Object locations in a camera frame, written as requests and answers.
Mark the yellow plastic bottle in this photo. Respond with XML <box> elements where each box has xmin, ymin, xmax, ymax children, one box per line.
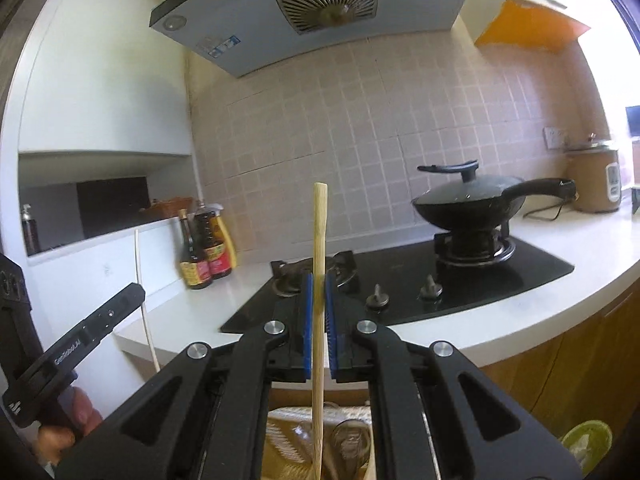
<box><xmin>220</xmin><ymin>210</ymin><xmax>239</xmax><ymax>268</ymax></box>

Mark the clear plastic spoon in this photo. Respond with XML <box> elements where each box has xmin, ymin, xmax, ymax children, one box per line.
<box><xmin>332</xmin><ymin>420</ymin><xmax>373</xmax><ymax>480</ymax></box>

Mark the black power cord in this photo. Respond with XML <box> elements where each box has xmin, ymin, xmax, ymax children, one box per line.
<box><xmin>524</xmin><ymin>199</ymin><xmax>571</xmax><ymax>222</ymax></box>

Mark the dark soy sauce bottle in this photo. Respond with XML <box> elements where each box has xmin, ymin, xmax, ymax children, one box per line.
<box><xmin>179</xmin><ymin>209</ymin><xmax>213</xmax><ymax>290</ymax></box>

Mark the brown wicker basket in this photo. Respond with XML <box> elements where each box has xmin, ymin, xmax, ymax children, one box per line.
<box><xmin>140</xmin><ymin>197</ymin><xmax>195</xmax><ymax>221</ymax></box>

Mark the beige rice cooker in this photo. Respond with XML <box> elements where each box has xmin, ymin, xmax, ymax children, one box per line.
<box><xmin>564</xmin><ymin>132</ymin><xmax>623</xmax><ymax>213</ymax></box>

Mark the amber sauce bottle red label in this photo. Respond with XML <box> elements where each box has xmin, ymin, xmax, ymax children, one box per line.
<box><xmin>194</xmin><ymin>201</ymin><xmax>233</xmax><ymax>279</ymax></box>

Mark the black wok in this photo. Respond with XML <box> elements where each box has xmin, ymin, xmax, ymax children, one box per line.
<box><xmin>411</xmin><ymin>176</ymin><xmax>577</xmax><ymax>233</ymax></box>

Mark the black glass gas stove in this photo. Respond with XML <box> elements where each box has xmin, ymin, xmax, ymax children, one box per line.
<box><xmin>220</xmin><ymin>232</ymin><xmax>576</xmax><ymax>335</ymax></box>

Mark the dark pump bottle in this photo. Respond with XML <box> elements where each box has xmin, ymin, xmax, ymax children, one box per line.
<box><xmin>20</xmin><ymin>204</ymin><xmax>42</xmax><ymax>256</ymax></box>

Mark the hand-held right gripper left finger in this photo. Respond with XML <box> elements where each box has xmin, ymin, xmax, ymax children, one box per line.
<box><xmin>55</xmin><ymin>272</ymin><xmax>316</xmax><ymax>480</ymax></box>

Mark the wooden chopstick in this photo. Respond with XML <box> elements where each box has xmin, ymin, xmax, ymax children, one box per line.
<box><xmin>311</xmin><ymin>183</ymin><xmax>328</xmax><ymax>480</ymax></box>
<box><xmin>134</xmin><ymin>228</ymin><xmax>162</xmax><ymax>373</ymax></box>

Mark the yellow plastic utensil basket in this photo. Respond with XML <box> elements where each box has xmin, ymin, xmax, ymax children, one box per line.
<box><xmin>262</xmin><ymin>402</ymin><xmax>378</xmax><ymax>480</ymax></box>

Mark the grey range hood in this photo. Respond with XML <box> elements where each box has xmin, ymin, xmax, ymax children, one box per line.
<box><xmin>149</xmin><ymin>0</ymin><xmax>483</xmax><ymax>79</ymax></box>

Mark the black wok lid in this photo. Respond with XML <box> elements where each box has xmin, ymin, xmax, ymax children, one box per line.
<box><xmin>416</xmin><ymin>160</ymin><xmax>524</xmax><ymax>206</ymax></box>

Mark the green plastic container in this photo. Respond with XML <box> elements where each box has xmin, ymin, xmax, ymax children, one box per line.
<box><xmin>560</xmin><ymin>420</ymin><xmax>613</xmax><ymax>476</ymax></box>

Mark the orange and white wall cabinet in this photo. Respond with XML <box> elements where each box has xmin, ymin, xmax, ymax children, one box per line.
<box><xmin>472</xmin><ymin>0</ymin><xmax>593</xmax><ymax>51</ymax></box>

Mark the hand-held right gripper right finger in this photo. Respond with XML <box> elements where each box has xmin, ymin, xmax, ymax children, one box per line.
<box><xmin>325</xmin><ymin>270</ymin><xmax>583</xmax><ymax>480</ymax></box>

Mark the person's left hand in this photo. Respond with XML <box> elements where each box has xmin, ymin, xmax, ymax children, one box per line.
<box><xmin>36</xmin><ymin>387</ymin><xmax>105</xmax><ymax>467</ymax></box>

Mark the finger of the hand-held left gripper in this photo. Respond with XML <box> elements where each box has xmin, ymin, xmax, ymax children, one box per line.
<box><xmin>80</xmin><ymin>282</ymin><xmax>147</xmax><ymax>342</ymax></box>

